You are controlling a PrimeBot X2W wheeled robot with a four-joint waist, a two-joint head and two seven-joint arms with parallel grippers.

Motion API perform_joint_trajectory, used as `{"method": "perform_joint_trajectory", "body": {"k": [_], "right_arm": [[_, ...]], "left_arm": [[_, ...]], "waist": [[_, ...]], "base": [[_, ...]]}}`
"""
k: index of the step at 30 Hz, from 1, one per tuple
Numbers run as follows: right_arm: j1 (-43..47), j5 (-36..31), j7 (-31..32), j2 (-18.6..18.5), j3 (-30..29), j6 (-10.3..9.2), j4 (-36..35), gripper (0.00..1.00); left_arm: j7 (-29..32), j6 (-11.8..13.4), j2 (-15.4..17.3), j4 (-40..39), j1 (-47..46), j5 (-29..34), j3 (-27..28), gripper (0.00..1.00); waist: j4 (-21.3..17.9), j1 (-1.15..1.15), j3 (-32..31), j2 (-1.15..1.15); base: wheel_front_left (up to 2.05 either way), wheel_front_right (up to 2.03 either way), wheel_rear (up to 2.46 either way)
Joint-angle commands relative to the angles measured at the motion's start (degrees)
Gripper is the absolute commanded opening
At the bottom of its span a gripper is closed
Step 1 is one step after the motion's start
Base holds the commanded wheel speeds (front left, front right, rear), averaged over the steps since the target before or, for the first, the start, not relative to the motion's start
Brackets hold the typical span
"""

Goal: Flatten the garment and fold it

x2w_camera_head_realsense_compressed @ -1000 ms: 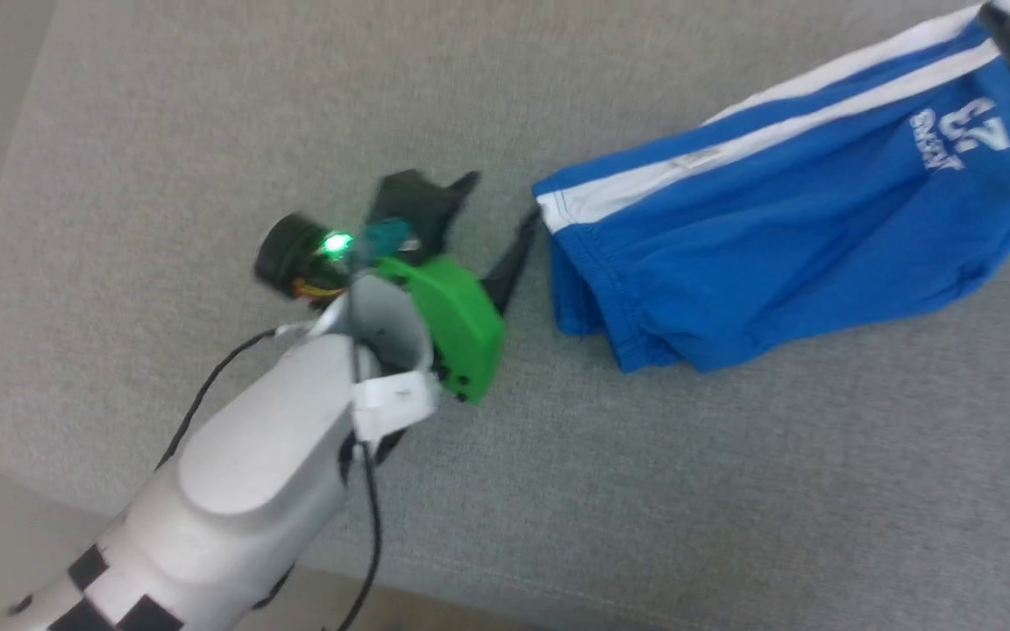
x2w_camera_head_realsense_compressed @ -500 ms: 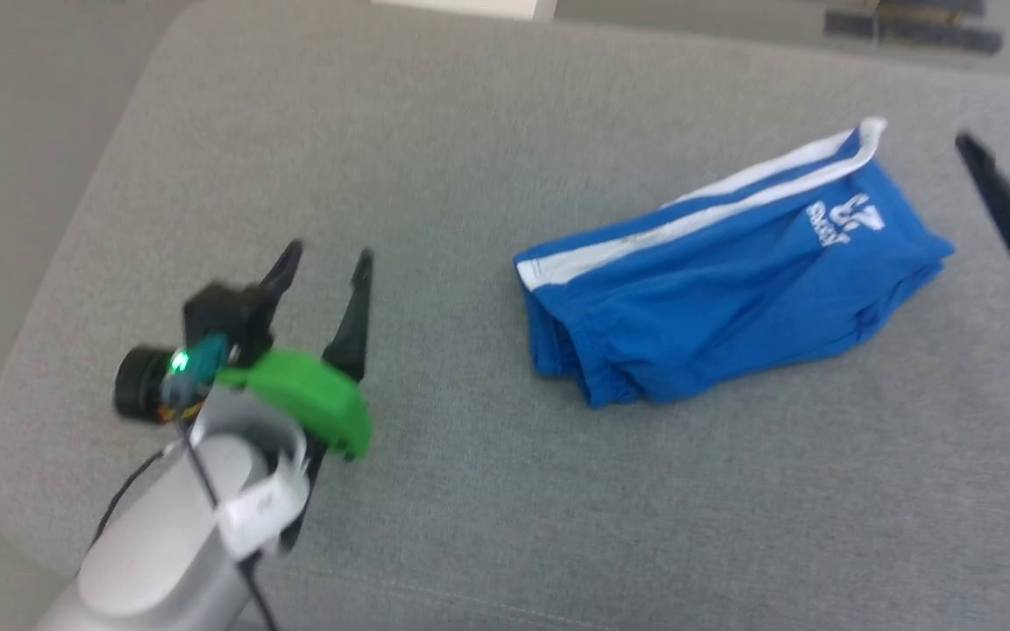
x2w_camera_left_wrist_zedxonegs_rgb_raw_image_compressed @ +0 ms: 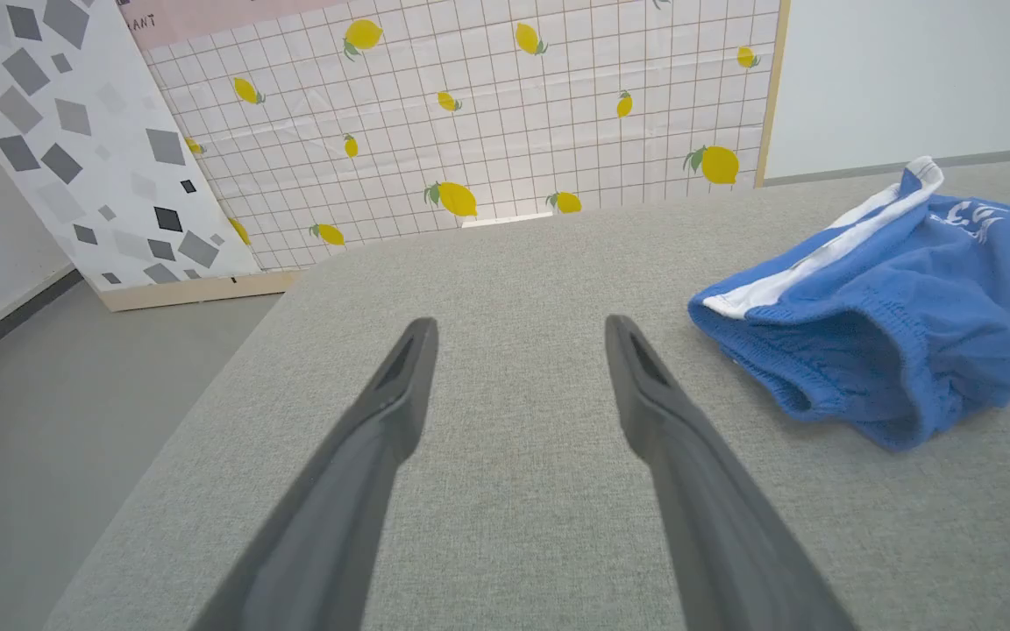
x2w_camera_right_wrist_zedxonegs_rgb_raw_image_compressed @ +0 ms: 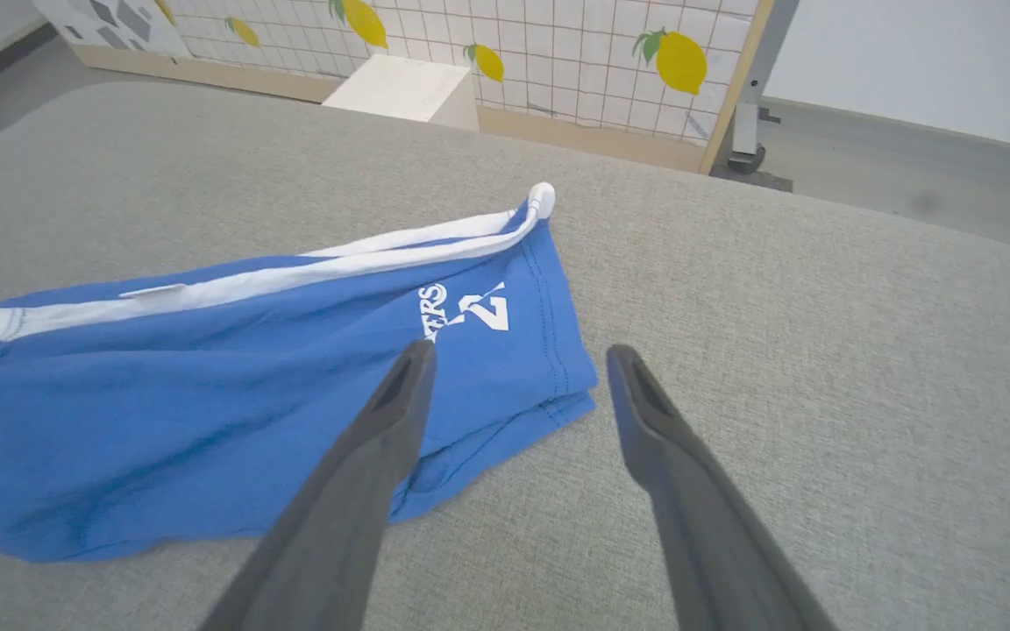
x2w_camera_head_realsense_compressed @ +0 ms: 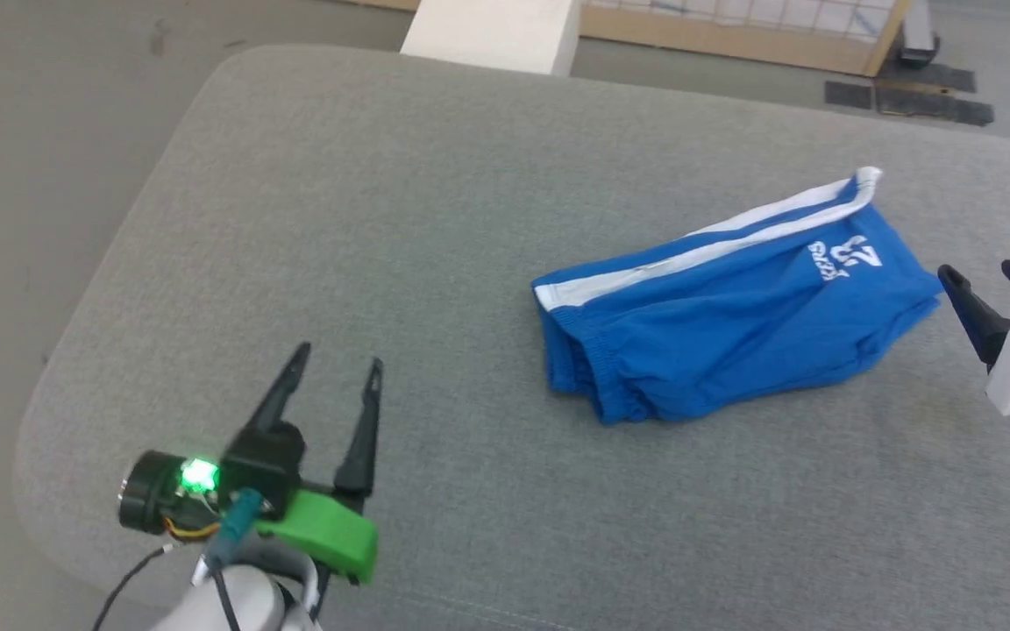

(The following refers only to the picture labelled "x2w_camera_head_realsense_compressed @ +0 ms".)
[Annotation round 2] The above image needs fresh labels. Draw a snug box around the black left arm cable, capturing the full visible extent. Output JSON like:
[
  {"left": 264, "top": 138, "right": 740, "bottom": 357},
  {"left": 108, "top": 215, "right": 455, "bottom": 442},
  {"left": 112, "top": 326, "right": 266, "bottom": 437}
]
[{"left": 91, "top": 489, "right": 265, "bottom": 631}]

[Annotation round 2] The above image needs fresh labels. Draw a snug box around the lemon print partition screen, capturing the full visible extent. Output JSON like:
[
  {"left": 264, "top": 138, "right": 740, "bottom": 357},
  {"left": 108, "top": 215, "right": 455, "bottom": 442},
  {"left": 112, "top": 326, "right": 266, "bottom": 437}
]
[{"left": 338, "top": 0, "right": 916, "bottom": 79}]

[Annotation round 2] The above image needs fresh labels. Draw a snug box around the white rectangular box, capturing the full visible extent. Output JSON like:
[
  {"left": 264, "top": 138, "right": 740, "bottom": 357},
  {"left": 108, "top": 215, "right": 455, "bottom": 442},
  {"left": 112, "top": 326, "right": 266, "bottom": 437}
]
[{"left": 400, "top": 0, "right": 583, "bottom": 78}]

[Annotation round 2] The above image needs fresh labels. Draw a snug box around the black floor mat under foot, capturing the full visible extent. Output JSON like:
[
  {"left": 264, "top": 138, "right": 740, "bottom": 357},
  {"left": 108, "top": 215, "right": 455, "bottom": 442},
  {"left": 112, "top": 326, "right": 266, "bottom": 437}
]
[{"left": 884, "top": 58, "right": 978, "bottom": 95}]

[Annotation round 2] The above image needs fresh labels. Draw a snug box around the blue sports shorts number 23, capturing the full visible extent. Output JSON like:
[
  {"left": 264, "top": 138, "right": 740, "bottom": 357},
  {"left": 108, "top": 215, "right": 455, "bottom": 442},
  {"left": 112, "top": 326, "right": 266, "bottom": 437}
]
[{"left": 530, "top": 166, "right": 945, "bottom": 427}]

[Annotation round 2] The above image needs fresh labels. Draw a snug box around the long black floor mat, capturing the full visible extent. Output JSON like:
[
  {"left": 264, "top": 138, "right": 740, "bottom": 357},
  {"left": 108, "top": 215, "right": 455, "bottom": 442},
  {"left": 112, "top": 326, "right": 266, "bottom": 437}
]
[{"left": 874, "top": 84, "right": 996, "bottom": 129}]

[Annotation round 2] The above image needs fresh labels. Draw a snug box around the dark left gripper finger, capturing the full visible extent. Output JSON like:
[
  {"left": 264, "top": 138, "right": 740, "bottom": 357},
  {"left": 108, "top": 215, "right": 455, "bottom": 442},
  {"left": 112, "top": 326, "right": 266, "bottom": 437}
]
[
  {"left": 245, "top": 341, "right": 313, "bottom": 442},
  {"left": 332, "top": 357, "right": 385, "bottom": 502}
]

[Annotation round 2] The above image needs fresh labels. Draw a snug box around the grey stand foot with caster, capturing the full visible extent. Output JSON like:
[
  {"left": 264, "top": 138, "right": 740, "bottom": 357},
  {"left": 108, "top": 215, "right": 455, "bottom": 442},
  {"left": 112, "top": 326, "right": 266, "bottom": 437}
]
[{"left": 897, "top": 0, "right": 942, "bottom": 70}]

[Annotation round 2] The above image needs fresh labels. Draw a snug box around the small black floor mat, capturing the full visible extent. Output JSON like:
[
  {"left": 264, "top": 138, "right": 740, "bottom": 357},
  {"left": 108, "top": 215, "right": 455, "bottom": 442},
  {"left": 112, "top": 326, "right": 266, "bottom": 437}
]
[{"left": 824, "top": 80, "right": 874, "bottom": 111}]

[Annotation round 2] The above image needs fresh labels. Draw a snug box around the grey fabric sofa cushion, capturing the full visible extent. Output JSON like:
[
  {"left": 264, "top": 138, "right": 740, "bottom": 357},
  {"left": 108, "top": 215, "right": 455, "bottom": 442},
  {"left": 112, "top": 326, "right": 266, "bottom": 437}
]
[{"left": 12, "top": 44, "right": 1010, "bottom": 631}]

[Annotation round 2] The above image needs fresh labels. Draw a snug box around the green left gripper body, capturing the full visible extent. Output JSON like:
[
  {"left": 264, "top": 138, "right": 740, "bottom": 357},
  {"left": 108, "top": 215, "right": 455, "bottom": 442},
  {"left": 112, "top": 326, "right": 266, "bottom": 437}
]
[{"left": 117, "top": 449, "right": 380, "bottom": 585}]

